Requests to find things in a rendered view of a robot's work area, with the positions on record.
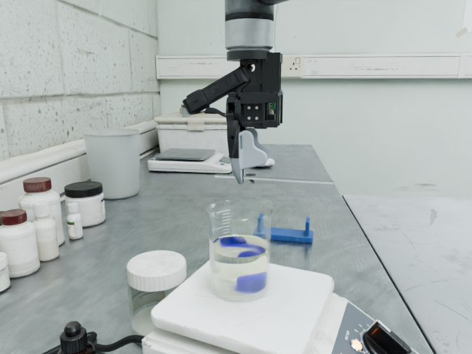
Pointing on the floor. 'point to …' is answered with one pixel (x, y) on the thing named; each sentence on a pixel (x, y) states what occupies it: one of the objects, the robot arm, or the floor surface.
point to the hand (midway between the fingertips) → (237, 175)
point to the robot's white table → (425, 260)
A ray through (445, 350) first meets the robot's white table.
